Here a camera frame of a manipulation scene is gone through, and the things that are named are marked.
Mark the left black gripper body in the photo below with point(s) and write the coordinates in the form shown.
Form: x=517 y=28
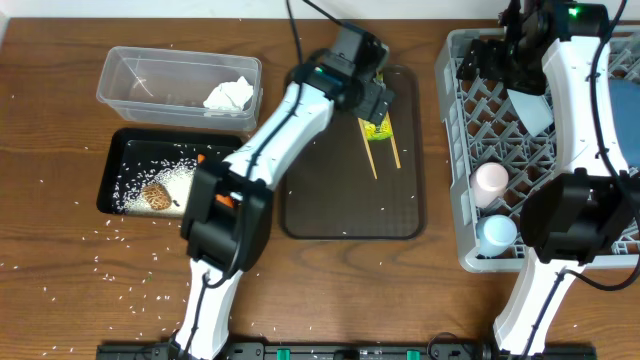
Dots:
x=376 y=105

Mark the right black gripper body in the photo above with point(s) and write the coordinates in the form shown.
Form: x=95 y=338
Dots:
x=509 y=64

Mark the light blue bowl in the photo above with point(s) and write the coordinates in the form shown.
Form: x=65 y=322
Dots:
x=532 y=110

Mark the green foil snack wrapper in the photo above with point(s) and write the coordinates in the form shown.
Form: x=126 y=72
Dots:
x=377 y=132

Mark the white tissue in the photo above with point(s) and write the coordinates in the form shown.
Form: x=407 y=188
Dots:
x=231 y=96

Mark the pink cup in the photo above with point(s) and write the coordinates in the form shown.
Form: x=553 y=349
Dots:
x=488 y=182

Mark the light blue cup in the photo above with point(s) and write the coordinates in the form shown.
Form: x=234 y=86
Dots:
x=496 y=233

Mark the orange carrot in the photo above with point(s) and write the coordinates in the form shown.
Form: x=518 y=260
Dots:
x=222 y=199

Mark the brown food scrap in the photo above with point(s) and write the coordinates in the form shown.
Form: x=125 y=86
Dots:
x=156 y=196

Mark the dark blue plate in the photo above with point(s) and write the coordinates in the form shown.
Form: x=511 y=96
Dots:
x=625 y=102

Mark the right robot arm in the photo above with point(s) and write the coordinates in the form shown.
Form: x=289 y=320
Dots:
x=572 y=218

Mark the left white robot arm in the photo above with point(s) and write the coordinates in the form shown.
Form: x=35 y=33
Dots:
x=228 y=216

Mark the grey dishwasher rack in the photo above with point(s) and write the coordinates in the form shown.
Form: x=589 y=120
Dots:
x=482 y=126

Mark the black waste tray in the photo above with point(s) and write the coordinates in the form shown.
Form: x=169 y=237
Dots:
x=144 y=144

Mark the wooden chopstick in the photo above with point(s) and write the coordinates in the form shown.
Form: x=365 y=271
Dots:
x=367 y=147
x=393 y=142

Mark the dark brown serving tray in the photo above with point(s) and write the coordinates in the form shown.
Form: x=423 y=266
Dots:
x=329 y=192

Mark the pile of white rice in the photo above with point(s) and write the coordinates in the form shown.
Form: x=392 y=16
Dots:
x=175 y=175

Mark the clear plastic bin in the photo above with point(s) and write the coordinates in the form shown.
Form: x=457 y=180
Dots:
x=168 y=87

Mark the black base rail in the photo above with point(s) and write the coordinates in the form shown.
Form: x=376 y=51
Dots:
x=439 y=349

